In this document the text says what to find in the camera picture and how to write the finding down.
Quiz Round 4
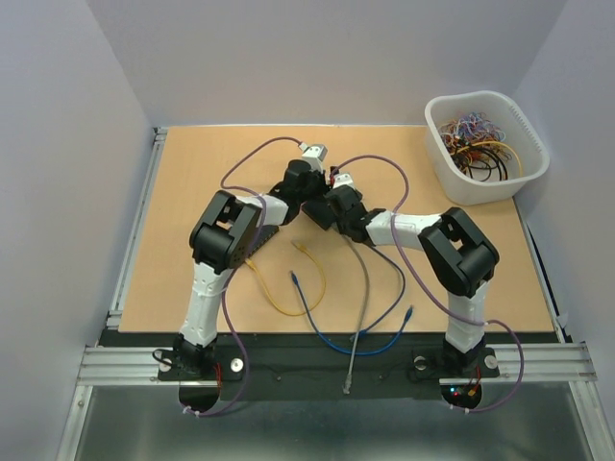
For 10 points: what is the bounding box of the black network switch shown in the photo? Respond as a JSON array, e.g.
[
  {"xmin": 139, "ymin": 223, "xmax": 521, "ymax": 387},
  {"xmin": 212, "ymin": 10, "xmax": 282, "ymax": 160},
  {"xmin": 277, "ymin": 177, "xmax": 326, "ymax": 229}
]
[
  {"xmin": 302, "ymin": 199, "xmax": 336, "ymax": 231},
  {"xmin": 245, "ymin": 225, "xmax": 280, "ymax": 260}
]

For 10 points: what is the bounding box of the grey ethernet cable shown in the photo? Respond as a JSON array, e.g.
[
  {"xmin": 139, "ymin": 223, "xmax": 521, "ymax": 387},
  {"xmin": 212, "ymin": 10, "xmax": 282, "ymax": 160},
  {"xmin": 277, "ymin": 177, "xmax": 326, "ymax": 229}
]
[{"xmin": 341, "ymin": 242, "xmax": 374, "ymax": 396}]

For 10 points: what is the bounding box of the yellow ethernet cable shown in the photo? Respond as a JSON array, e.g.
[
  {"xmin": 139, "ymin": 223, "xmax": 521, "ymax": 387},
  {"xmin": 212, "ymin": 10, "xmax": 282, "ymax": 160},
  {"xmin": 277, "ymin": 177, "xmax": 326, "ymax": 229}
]
[{"xmin": 247, "ymin": 239, "xmax": 327, "ymax": 317}]

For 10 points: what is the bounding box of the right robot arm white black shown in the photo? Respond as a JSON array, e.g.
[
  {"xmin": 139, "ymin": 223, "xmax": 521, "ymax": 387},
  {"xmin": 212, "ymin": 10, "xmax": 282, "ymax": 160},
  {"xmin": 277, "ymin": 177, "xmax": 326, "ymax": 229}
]
[{"xmin": 325, "ymin": 185, "xmax": 500, "ymax": 375}]

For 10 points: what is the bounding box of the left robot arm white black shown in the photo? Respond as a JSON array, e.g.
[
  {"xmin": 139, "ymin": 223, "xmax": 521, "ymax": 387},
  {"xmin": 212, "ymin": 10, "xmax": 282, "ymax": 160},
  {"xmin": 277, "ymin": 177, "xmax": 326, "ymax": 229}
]
[{"xmin": 173, "ymin": 158, "xmax": 331, "ymax": 378}]

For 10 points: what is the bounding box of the white plastic bin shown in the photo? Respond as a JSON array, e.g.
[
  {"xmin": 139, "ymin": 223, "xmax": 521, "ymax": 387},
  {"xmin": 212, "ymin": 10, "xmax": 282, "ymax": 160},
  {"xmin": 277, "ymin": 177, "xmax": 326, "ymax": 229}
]
[{"xmin": 425, "ymin": 90, "xmax": 550, "ymax": 206}]

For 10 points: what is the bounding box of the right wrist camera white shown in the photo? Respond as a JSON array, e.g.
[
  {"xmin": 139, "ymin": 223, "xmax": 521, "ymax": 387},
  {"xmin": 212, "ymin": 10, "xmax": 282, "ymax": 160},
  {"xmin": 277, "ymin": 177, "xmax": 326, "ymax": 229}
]
[{"xmin": 330, "ymin": 167, "xmax": 356, "ymax": 189}]

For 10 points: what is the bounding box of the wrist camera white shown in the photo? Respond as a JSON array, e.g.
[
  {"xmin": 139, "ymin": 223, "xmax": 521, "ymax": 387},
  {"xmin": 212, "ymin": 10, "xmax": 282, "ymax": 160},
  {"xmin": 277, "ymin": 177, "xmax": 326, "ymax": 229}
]
[
  {"xmin": 330, "ymin": 167, "xmax": 356, "ymax": 189},
  {"xmin": 299, "ymin": 142, "xmax": 328, "ymax": 173}
]

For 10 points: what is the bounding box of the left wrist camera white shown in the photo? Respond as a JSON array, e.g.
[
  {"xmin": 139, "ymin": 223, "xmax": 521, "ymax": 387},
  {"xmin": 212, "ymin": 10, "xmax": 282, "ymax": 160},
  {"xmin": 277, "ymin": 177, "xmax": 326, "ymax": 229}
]
[{"xmin": 299, "ymin": 142, "xmax": 328, "ymax": 173}]

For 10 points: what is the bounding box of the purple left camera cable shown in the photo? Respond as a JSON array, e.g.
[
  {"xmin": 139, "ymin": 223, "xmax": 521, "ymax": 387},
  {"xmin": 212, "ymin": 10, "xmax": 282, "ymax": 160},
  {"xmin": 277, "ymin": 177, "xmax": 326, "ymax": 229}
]
[{"xmin": 184, "ymin": 137, "xmax": 305, "ymax": 419}]

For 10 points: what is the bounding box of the purple camera cable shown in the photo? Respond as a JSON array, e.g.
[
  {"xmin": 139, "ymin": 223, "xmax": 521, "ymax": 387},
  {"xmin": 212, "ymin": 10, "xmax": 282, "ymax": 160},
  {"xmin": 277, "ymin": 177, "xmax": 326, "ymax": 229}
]
[
  {"xmin": 331, "ymin": 154, "xmax": 526, "ymax": 414},
  {"xmin": 184, "ymin": 137, "xmax": 305, "ymax": 419}
]

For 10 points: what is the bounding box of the tangle of coloured wires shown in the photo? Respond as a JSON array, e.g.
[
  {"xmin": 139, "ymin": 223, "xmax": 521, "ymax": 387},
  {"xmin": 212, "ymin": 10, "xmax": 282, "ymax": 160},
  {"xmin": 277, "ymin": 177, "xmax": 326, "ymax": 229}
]
[{"xmin": 439, "ymin": 109, "xmax": 524, "ymax": 182}]

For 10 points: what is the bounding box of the aluminium frame rail left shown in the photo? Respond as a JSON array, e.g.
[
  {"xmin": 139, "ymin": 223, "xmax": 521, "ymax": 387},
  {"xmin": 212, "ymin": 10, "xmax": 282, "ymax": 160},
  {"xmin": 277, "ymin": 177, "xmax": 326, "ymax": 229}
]
[{"xmin": 99, "ymin": 127, "xmax": 168, "ymax": 339}]

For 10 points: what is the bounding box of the aluminium frame rail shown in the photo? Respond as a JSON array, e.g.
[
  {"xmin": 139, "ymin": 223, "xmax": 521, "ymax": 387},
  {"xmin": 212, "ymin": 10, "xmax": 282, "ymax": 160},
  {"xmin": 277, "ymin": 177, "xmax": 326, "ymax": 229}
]
[
  {"xmin": 99, "ymin": 127, "xmax": 168, "ymax": 339},
  {"xmin": 77, "ymin": 343, "xmax": 598, "ymax": 386}
]

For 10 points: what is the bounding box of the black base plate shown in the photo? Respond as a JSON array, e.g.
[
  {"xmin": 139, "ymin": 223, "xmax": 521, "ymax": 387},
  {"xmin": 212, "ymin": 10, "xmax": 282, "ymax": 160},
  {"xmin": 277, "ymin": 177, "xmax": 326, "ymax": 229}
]
[{"xmin": 153, "ymin": 333, "xmax": 500, "ymax": 409}]

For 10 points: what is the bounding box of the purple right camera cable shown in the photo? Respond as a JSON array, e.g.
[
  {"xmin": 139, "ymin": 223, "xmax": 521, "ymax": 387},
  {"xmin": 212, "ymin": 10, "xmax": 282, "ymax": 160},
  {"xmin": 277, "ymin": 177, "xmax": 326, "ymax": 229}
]
[{"xmin": 331, "ymin": 154, "xmax": 526, "ymax": 414}]

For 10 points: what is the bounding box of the aluminium frame rail front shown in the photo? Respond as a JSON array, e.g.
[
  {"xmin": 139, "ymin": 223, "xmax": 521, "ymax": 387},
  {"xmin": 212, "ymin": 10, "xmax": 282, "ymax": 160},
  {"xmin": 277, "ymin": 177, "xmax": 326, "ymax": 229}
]
[{"xmin": 77, "ymin": 343, "xmax": 598, "ymax": 386}]

